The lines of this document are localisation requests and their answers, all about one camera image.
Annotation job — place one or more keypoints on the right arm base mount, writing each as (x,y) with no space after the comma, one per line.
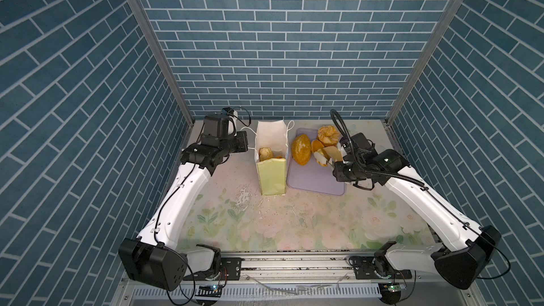
(376,266)

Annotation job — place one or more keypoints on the pretzel ring bread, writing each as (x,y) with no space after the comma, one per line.
(265,153)

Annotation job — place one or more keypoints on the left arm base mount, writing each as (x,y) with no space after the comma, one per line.
(208,263)

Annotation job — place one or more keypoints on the lilac plastic tray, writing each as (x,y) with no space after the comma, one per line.
(314,178)

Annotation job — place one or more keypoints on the floral table mat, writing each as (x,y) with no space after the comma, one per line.
(231,214)

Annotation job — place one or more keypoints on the aluminium corner post left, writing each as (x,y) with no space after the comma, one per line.
(148,31)

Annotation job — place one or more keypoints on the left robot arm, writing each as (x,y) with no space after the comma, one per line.
(152,256)

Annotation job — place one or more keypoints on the aluminium corner post right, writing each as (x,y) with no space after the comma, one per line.
(437,34)

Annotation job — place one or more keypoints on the aluminium corner post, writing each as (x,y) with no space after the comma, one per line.
(148,31)
(437,34)

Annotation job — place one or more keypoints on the small round orange bun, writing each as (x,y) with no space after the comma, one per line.
(317,147)

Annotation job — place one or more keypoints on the triangular pastry bread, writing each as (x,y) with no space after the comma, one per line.
(329,155)

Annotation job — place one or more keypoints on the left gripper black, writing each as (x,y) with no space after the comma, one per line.
(241,137)

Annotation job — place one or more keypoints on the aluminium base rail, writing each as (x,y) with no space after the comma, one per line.
(302,278)

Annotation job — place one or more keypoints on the large oval brown bread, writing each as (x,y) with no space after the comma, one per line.
(301,149)

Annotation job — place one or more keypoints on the sugar-topped knotted bread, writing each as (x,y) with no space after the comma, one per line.
(328,135)

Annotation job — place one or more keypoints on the white and green paper bag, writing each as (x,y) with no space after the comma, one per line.
(272,173)

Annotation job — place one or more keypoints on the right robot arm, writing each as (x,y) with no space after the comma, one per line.
(465,248)

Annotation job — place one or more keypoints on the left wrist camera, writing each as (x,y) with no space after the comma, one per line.
(233,117)

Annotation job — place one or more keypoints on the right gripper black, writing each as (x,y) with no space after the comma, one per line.
(337,172)

